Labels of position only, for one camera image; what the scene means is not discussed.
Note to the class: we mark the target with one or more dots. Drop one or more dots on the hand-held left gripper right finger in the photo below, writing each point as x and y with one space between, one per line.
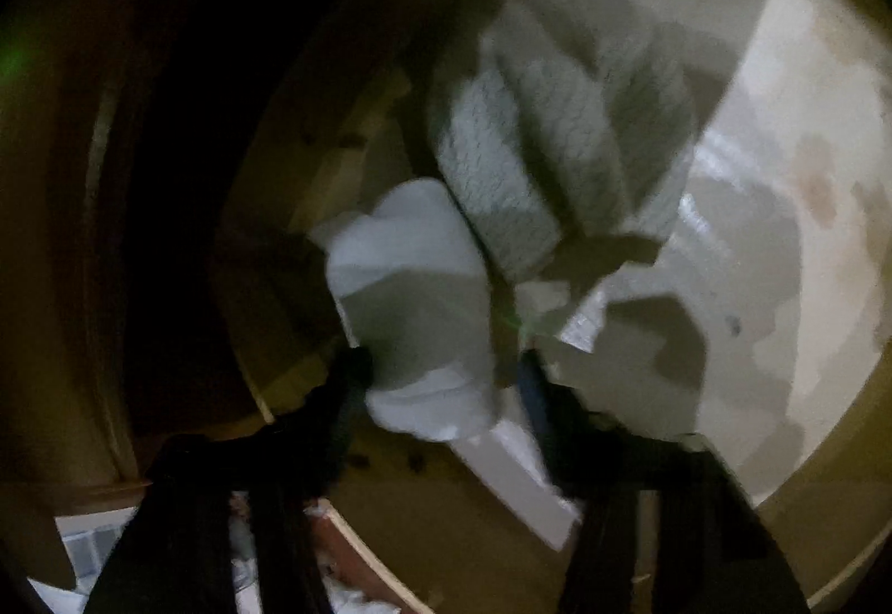
535 394

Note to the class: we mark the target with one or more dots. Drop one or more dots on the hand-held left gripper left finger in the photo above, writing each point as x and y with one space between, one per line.
352 373

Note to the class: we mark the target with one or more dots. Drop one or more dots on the white underwear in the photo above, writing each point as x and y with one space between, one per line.
418 279

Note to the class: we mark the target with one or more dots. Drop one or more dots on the white fuzzy cloth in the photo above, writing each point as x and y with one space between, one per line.
557 119

